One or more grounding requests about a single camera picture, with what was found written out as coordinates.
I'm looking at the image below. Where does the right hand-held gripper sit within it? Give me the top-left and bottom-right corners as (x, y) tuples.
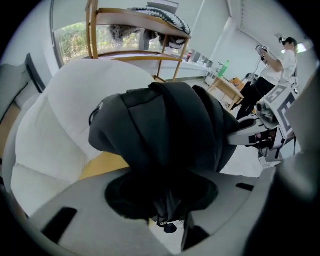
(227, 84), (301, 161)

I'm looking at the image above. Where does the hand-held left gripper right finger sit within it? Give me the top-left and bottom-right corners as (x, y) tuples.
(181, 171), (276, 252)

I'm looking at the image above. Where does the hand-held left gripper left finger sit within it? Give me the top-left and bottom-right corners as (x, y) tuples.
(29, 167), (173, 256)

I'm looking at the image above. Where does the black leather jacket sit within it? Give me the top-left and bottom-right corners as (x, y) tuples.
(88, 81), (241, 235)

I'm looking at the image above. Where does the white pillow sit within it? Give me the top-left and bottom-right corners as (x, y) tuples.
(9, 59), (161, 218)

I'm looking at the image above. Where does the light wooden side table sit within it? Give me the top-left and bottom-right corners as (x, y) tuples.
(206, 75), (245, 111)

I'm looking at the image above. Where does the green plastic bottle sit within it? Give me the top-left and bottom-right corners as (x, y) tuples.
(216, 59), (231, 78)

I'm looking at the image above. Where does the black white zigzag blanket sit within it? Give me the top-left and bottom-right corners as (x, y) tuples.
(107, 6), (192, 50)

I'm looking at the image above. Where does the wooden shelf rack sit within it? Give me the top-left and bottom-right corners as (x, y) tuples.
(84, 0), (192, 83)

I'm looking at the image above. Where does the window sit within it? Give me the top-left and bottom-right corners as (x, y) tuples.
(51, 21), (161, 69)

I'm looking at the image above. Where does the grey chair with black frame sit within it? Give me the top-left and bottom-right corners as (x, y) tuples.
(0, 53), (47, 151)

